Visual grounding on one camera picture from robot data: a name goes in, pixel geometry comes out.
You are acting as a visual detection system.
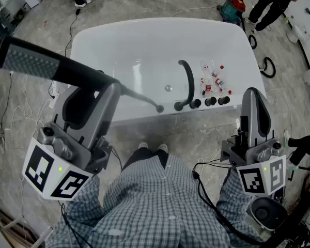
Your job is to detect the pile of clear plastic bottles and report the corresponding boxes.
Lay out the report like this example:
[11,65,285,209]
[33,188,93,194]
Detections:
[199,58,233,98]

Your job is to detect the black floor cable with adapter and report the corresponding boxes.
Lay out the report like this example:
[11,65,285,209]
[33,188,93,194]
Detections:
[64,7,81,59]

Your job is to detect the white power strip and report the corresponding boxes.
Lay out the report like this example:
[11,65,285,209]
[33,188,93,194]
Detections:
[48,91,61,110]

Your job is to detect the black vacuum hose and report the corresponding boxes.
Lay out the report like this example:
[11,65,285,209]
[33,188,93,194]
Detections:
[237,10,277,79]

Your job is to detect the white bathtub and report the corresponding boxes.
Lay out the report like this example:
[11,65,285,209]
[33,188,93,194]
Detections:
[70,17,267,128]

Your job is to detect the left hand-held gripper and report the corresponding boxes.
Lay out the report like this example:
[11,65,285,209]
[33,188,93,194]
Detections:
[22,82,122,200]

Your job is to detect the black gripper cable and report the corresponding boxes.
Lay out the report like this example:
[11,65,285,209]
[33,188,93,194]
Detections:
[192,161,251,245]

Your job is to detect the person's right forearm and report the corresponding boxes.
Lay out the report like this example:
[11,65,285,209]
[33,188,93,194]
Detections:
[216,165,261,242]

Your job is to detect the person's left forearm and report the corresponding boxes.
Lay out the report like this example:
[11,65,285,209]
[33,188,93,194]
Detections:
[45,176,105,248]

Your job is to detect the red and green vacuum cleaner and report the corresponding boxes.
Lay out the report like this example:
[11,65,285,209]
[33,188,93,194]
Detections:
[216,0,246,25]

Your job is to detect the black curved faucet spout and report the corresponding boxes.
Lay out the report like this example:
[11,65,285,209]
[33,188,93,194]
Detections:
[174,59,196,112]

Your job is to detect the white toilet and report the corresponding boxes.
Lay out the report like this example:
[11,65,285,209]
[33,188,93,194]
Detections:
[286,24,310,43]

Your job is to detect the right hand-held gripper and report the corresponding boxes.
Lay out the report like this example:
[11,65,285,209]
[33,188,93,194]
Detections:
[220,87,287,196]

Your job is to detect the person's checked shirt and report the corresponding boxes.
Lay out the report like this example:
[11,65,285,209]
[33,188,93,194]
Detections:
[92,153,233,248]

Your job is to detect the person's black trousers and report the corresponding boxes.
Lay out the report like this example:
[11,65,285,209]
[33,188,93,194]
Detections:
[121,147,169,172]

